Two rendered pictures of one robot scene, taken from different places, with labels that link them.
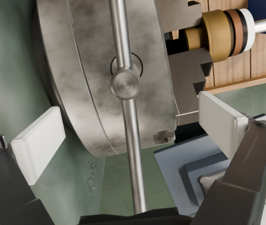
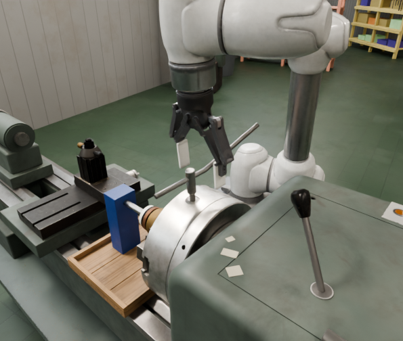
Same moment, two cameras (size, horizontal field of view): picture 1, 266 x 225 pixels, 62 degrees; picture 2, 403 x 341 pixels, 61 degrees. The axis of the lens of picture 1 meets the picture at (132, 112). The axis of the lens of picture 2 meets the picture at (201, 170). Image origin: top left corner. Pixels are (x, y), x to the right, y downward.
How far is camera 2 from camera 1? 0.69 m
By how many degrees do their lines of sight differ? 47
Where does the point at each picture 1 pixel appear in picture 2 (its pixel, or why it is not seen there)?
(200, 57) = not seen: hidden behind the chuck
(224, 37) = (157, 211)
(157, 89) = not seen: hidden behind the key
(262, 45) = (143, 232)
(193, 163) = not seen: hidden behind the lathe
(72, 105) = (221, 206)
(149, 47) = (179, 199)
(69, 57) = (203, 214)
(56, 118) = (216, 183)
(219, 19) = (151, 219)
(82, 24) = (188, 220)
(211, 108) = (181, 157)
